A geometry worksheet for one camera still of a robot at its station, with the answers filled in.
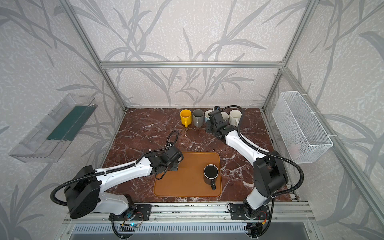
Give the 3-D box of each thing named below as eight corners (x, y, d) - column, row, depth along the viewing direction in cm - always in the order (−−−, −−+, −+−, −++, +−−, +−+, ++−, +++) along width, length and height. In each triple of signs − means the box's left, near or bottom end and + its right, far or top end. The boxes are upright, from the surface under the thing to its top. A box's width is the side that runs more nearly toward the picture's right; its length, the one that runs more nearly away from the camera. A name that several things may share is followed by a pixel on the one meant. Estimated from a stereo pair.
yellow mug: (180, 129, 110) (178, 121, 102) (181, 117, 117) (180, 109, 110) (191, 129, 110) (190, 121, 102) (192, 117, 117) (191, 109, 110)
